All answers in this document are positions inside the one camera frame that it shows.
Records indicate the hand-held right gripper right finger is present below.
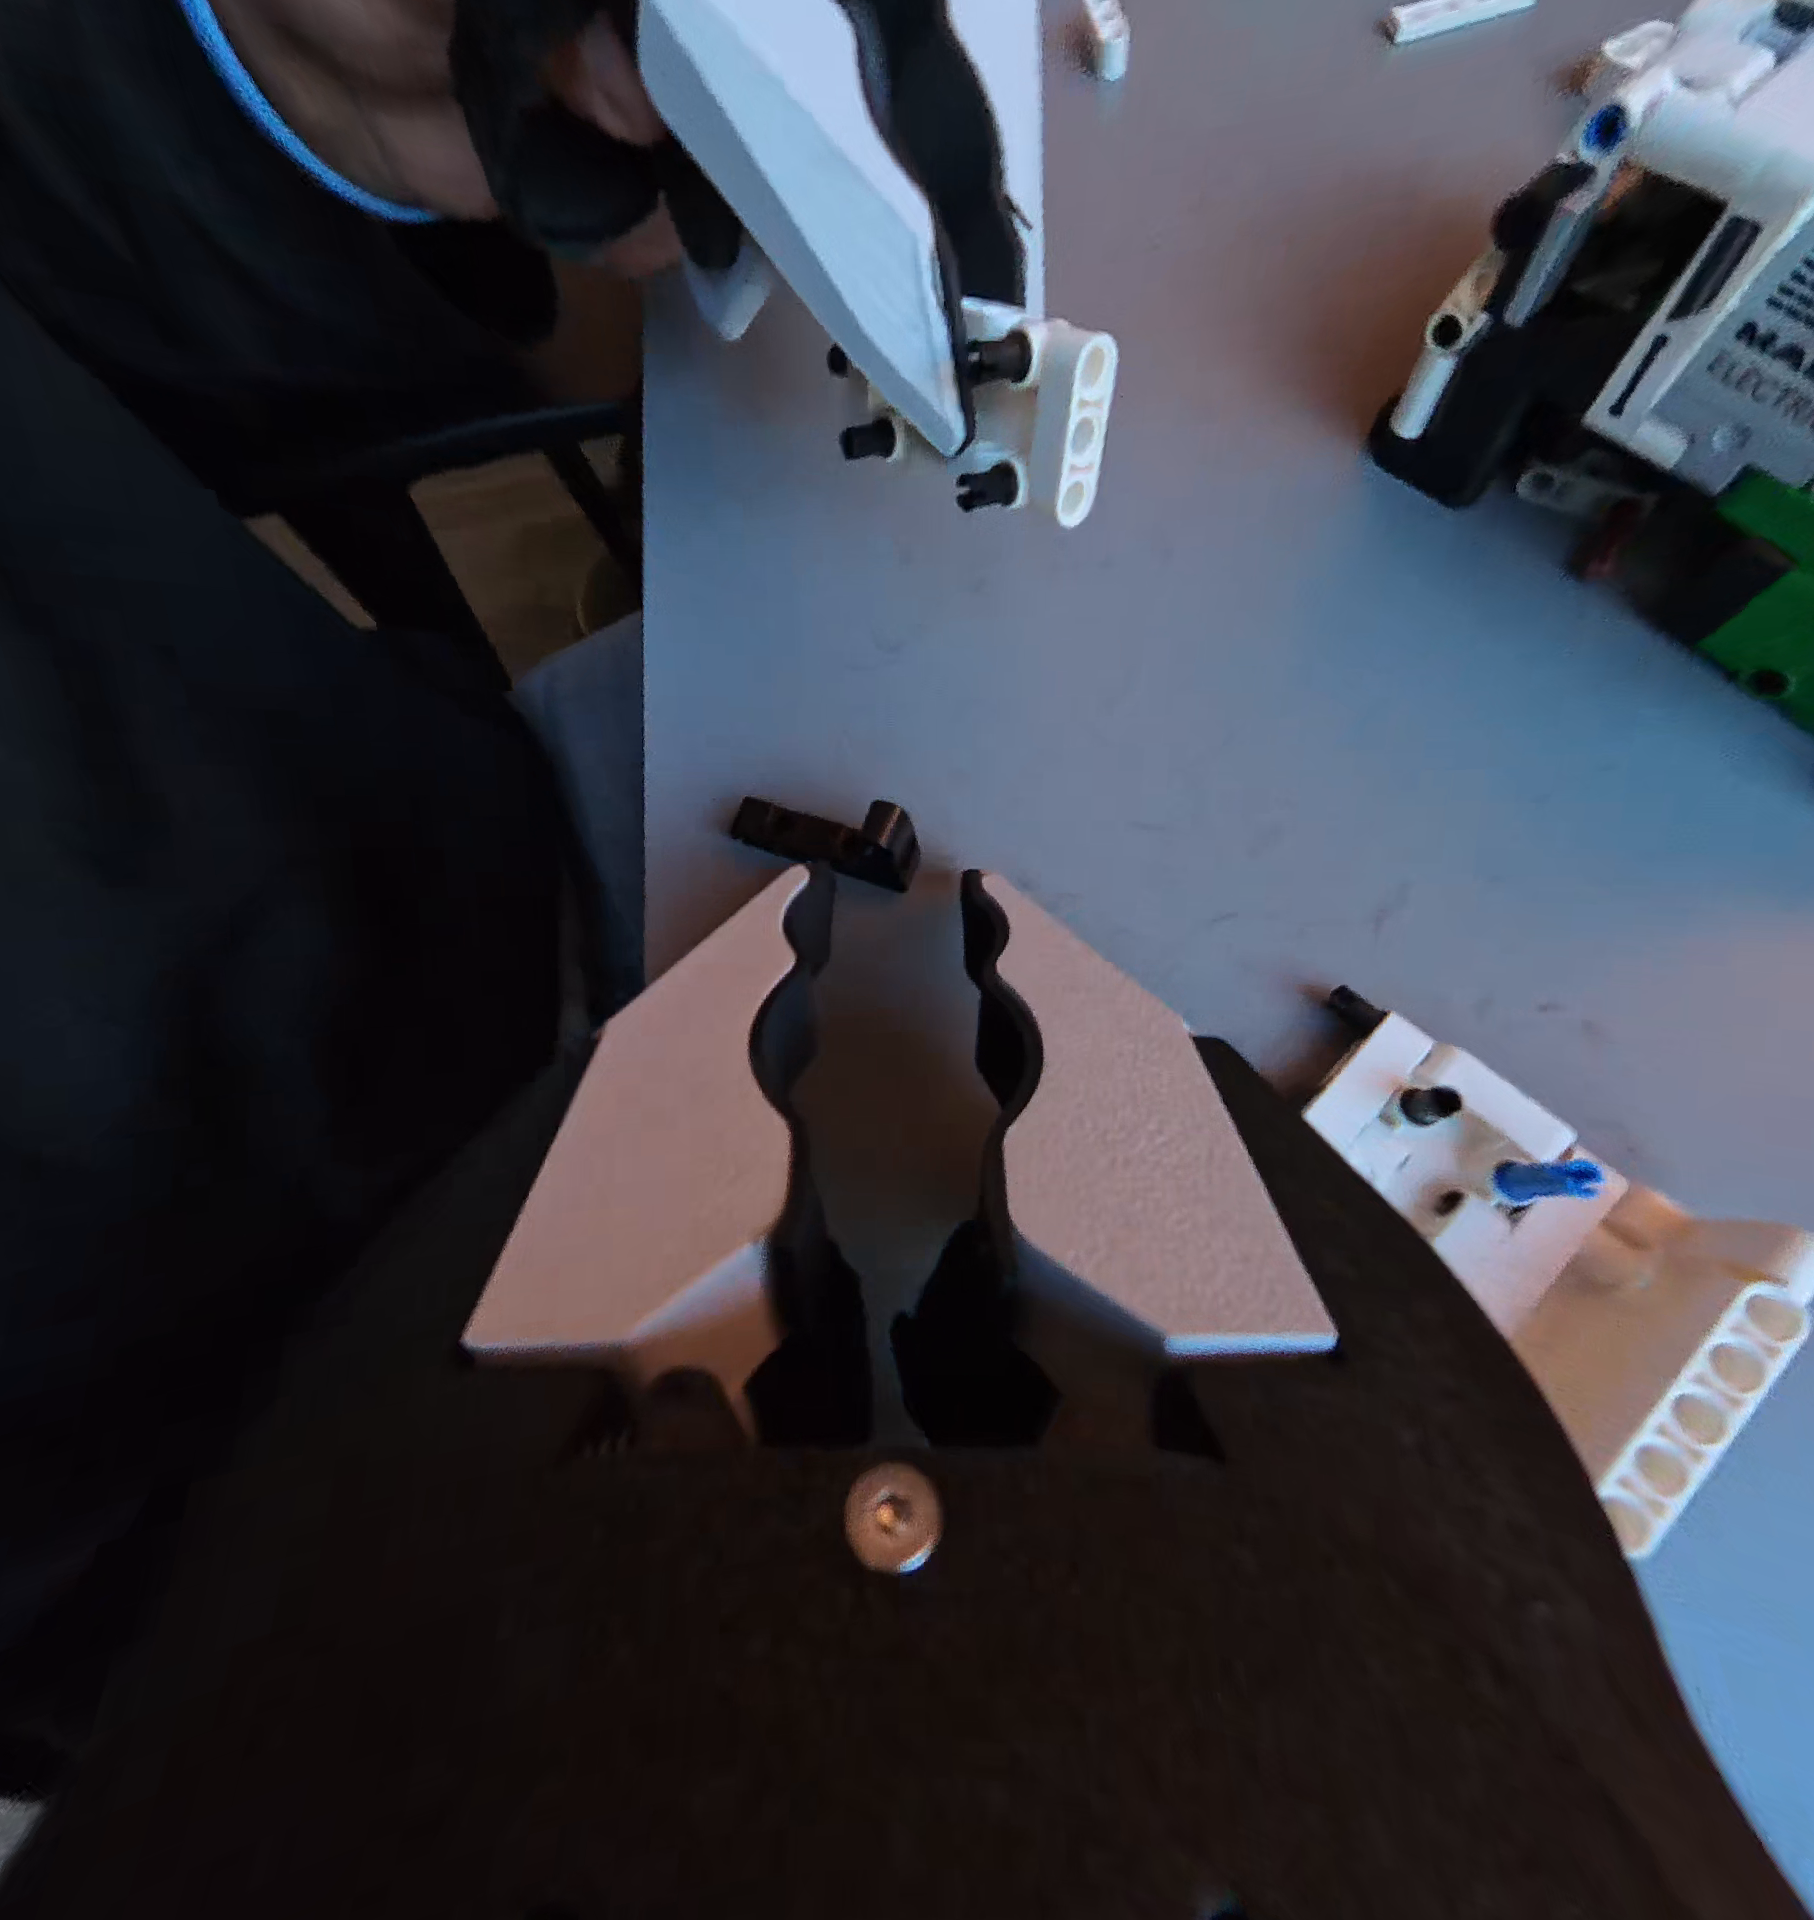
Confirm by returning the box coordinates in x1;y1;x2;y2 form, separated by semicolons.
893;866;1335;1449

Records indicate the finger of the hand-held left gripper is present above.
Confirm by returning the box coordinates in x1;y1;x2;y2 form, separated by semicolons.
633;0;987;461
859;0;1046;323

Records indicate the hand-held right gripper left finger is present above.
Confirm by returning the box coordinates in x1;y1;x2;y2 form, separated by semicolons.
463;855;885;1449

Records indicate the white lego block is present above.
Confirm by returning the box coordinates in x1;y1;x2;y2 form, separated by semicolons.
823;297;1123;531

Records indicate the black lego L-beam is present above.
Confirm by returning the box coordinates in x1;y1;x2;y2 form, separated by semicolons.
728;796;921;896

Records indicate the person's left forearm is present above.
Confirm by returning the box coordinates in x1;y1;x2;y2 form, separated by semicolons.
0;0;564;497

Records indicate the white lego panel assembly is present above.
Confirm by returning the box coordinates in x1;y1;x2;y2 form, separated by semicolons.
1302;982;1814;1563

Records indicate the white green lego truck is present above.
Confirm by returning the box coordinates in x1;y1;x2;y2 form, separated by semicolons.
1364;0;1814;818

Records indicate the person's left hand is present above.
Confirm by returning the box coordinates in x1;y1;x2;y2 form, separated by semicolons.
223;0;511;218

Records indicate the blue wristband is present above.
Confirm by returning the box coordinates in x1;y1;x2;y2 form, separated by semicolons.
180;0;443;228

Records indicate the black chair frame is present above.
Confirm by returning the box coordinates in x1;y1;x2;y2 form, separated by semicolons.
239;397;645;661

